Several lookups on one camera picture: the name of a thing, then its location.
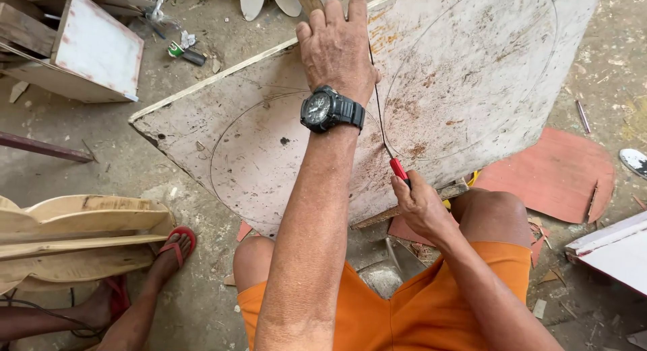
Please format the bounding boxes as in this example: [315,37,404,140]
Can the yellow object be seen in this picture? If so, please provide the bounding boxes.
[442,170,481,211]

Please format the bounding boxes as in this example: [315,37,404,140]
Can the person's right leg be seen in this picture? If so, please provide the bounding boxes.
[449,188,532,249]

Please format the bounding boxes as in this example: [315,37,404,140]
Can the dark red metal bar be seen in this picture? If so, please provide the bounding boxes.
[0,131,95,164]

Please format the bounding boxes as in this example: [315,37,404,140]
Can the wooden batten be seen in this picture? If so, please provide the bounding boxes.
[351,179,470,231]

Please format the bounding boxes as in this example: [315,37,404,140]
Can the red-handled thin saw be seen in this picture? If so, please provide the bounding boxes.
[367,40,413,190]

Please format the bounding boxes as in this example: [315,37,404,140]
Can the white board with red edge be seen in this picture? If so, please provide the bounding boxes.
[564,210,647,297]

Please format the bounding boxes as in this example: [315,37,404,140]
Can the person's left hand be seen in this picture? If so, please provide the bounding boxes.
[296,0,383,107]

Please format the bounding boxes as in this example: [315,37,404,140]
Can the thin metal rod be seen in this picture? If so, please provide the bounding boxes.
[575,99,591,135]

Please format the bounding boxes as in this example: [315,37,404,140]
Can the person's left leg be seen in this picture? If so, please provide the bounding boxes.
[233,235,277,294]

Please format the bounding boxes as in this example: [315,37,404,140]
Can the green and black tool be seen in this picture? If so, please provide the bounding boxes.
[167,40,207,67]

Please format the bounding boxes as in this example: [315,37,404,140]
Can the person's right hand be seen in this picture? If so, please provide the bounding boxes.
[390,170,459,247]

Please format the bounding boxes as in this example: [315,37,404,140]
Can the orange shorts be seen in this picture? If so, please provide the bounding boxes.
[236,240,533,351]

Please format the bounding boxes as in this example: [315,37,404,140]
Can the white and black sandal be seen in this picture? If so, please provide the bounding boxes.
[619,148,647,180]

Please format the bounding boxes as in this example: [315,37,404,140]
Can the grey metal stool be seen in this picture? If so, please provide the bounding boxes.
[356,237,428,299]

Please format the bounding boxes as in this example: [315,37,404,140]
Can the black wristwatch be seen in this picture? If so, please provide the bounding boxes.
[300,85,366,135]

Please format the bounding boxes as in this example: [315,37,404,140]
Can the clear plastic wrap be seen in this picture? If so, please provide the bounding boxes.
[144,0,183,39]

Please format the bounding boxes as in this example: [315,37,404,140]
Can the red flip-flop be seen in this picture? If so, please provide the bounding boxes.
[157,226,197,270]
[103,274,131,322]

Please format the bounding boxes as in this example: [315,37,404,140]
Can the stack of curved wooden cutouts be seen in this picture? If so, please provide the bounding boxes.
[0,194,177,295]

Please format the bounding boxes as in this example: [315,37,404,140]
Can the heap of wooden planks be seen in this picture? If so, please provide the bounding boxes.
[0,0,167,64]

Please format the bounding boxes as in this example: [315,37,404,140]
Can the large red plywood offcut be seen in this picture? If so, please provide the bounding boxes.
[472,127,616,225]

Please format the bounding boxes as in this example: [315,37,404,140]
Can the white plywood board with circles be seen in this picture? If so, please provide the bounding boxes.
[128,0,603,239]

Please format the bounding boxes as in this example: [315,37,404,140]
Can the black cable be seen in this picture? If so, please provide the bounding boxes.
[0,289,104,340]

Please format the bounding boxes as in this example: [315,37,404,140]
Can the person's leg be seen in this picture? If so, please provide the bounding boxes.
[233,235,277,294]
[449,188,532,249]

